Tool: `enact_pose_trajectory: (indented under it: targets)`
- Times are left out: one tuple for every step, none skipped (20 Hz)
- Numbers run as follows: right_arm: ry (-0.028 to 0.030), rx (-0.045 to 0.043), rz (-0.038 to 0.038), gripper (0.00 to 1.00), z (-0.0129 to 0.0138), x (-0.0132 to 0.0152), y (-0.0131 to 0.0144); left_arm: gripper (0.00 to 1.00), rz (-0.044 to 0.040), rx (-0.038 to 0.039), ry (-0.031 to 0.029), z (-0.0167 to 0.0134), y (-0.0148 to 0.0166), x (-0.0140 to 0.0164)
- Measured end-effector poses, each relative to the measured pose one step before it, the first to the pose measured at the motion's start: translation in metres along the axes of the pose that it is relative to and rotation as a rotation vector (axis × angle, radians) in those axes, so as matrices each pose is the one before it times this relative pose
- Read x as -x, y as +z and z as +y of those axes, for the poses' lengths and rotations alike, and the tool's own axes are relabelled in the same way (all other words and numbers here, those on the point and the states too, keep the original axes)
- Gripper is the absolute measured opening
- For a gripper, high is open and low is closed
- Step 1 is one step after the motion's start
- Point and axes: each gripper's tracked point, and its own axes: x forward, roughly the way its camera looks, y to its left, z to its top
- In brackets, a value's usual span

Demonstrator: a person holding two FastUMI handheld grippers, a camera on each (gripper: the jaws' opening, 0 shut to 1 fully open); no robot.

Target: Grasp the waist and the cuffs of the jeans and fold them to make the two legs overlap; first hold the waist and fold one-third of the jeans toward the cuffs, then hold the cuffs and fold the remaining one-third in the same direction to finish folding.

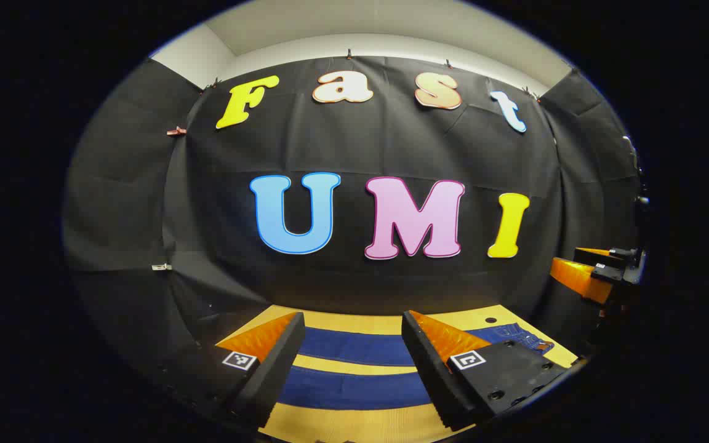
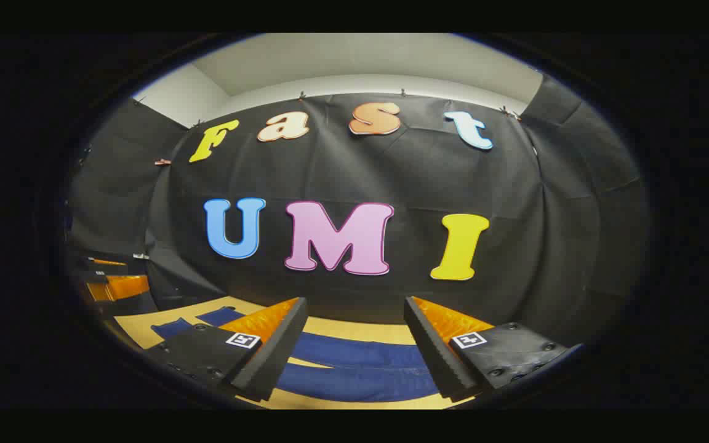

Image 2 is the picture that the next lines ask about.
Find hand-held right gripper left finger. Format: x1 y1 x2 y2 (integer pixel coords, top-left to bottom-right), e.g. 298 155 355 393
145 297 309 402

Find black backdrop cloth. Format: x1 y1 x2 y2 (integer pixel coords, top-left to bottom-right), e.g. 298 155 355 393
65 74 649 345

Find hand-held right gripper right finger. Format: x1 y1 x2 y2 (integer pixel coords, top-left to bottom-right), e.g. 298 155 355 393
404 296 584 402

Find blue denim jeans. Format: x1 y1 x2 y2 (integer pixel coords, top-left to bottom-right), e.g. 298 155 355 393
151 306 440 403

